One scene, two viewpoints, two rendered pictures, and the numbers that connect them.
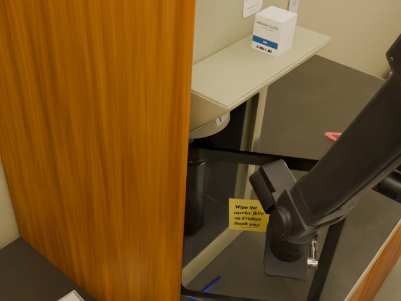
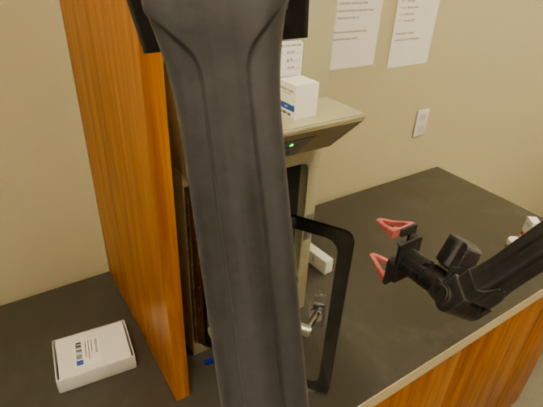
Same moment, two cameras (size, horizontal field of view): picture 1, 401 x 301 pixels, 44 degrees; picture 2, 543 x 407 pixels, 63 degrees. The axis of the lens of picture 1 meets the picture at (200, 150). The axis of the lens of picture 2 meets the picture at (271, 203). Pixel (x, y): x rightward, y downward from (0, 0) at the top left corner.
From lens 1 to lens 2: 0.34 m
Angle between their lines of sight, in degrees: 17
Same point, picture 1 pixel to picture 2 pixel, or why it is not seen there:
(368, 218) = (436, 325)
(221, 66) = not seen: hidden behind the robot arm
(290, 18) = (308, 84)
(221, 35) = not seen: hidden behind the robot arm
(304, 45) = (330, 115)
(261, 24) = (283, 88)
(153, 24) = (131, 55)
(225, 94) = not seen: hidden behind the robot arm
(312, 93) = (427, 203)
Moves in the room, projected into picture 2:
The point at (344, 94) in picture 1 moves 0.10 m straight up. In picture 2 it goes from (460, 207) to (467, 184)
